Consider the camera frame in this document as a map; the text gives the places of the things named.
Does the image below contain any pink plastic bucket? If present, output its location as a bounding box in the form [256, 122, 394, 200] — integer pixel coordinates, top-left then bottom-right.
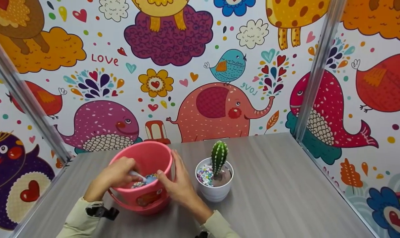
[107, 141, 176, 216]

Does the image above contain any pile of colourful pebbles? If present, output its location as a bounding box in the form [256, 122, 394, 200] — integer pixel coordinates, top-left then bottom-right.
[131, 173, 159, 189]

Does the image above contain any person's right hand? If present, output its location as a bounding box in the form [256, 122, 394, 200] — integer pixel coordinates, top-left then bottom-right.
[156, 149, 201, 213]

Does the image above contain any person's left hand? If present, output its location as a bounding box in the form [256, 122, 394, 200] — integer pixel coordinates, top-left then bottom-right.
[83, 157, 143, 203]

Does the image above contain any heap of colourful pot pebbles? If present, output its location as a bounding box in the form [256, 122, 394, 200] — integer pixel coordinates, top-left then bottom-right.
[197, 164, 214, 187]

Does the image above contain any person's left forearm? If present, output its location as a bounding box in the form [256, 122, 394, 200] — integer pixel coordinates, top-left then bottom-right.
[56, 197, 105, 238]

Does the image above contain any white ribbed plant pot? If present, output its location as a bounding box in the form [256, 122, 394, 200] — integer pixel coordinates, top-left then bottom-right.
[195, 157, 234, 203]

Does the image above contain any brown soil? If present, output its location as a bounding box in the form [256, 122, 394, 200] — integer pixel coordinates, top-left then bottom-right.
[213, 168, 233, 187]

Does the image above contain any person's right forearm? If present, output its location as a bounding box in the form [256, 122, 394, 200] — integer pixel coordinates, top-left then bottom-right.
[183, 198, 241, 238]

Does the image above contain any small pale blue spoon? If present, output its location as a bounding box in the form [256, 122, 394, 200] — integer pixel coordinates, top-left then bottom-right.
[129, 170, 158, 184]

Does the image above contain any green artificial cactus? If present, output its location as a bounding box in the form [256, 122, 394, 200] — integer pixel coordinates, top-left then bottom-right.
[211, 140, 229, 178]

